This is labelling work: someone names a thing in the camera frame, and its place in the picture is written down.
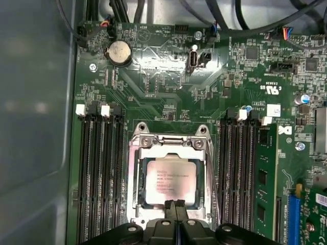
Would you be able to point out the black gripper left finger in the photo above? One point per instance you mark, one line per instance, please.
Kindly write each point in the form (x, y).
(169, 211)

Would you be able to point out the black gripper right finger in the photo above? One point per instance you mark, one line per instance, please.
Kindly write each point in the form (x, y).
(182, 211)

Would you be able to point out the silver topped CPU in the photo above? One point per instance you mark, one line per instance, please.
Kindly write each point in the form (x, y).
(171, 178)

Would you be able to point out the metal CPU socket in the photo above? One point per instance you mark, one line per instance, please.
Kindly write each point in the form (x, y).
(138, 132)

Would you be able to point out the thin metal locking lever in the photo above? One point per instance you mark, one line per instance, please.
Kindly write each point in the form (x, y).
(213, 176)

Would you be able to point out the green RAM stick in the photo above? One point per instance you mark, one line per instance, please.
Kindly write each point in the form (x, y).
(265, 178)

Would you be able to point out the blue expansion slot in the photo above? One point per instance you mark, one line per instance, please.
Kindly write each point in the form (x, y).
(294, 219)

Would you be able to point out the green motherboard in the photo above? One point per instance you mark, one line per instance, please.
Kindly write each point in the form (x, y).
(158, 97)

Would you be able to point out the blue top capacitor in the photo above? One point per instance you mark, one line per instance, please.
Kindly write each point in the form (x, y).
(304, 99)
(249, 108)
(300, 146)

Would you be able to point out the white barcode sticker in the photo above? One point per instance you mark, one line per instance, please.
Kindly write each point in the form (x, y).
(273, 109)

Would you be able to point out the silver internal USB port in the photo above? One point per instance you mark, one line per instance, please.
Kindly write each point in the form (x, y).
(193, 61)

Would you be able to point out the silver finned heat sink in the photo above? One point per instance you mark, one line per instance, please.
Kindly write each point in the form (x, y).
(321, 132)

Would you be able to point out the silver coin cell battery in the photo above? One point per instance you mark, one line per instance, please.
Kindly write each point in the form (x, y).
(119, 52)

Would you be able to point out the black open PC case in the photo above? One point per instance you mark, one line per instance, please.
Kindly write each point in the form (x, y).
(33, 102)

